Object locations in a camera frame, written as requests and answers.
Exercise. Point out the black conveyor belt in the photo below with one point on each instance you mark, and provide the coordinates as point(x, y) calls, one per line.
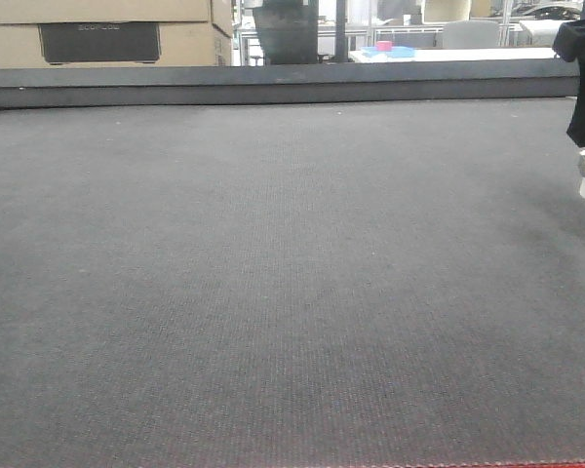
point(397, 283)

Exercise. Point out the large cardboard box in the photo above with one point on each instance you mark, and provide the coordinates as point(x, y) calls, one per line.
point(115, 33)

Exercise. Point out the white background table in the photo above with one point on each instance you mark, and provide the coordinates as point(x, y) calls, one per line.
point(435, 55)

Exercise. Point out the blue tray on table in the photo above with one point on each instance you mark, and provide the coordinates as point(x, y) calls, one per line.
point(396, 52)

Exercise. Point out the red small container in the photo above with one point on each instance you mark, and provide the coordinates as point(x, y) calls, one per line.
point(384, 46)

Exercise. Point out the black round bin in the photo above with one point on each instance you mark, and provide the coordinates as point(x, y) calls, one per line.
point(287, 31)

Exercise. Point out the black vertical post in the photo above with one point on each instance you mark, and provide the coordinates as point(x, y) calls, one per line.
point(341, 54)

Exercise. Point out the black conveyor side rail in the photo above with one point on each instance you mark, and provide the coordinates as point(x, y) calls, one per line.
point(287, 84)

